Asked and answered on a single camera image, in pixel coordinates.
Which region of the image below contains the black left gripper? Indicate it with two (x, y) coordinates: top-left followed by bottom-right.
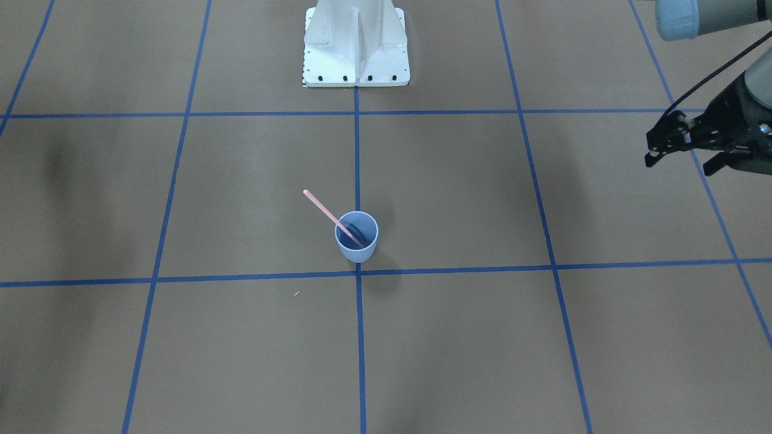
(644, 74), (771, 177)

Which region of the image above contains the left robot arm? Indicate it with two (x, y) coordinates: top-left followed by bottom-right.
(645, 1), (771, 177)

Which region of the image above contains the blue plastic cup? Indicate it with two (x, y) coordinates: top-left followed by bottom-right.
(334, 210), (379, 264)

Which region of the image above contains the white central pillar with base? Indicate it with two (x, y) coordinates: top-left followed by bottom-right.
(302, 1), (411, 87)

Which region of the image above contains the pink chopstick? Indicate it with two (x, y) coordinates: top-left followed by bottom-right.
(302, 189), (365, 249)

